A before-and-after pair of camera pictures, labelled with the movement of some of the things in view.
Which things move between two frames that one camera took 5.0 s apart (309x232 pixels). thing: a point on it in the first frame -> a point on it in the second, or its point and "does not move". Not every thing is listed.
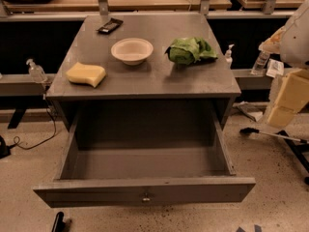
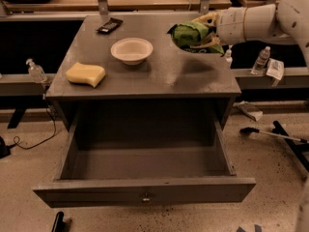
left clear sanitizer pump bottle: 37,72 does not move
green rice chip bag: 187,50 -> 188,34
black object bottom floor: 60,224 does not move
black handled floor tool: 256,131 does not move
